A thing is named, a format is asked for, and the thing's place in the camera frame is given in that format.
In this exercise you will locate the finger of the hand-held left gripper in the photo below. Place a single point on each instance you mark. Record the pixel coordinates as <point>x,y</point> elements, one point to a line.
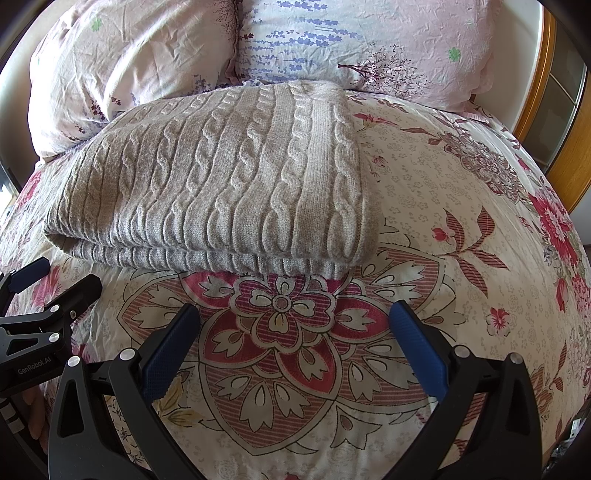
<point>78,293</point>
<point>27,274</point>

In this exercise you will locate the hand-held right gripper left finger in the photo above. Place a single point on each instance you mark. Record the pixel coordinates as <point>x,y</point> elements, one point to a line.
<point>171,350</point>

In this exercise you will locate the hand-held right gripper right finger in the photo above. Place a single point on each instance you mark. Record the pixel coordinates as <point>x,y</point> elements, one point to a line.
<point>418,350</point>

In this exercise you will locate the person's left hand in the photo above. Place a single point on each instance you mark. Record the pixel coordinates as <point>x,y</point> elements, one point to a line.
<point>36,410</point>

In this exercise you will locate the floral bed sheet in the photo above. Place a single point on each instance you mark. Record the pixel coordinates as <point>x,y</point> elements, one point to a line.
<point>461,323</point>

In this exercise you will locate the pink floral pillow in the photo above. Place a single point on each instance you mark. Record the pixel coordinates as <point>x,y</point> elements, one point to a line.
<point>138,55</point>

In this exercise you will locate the blue flower print pillow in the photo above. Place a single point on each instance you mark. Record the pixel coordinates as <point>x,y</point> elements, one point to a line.
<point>369,37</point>

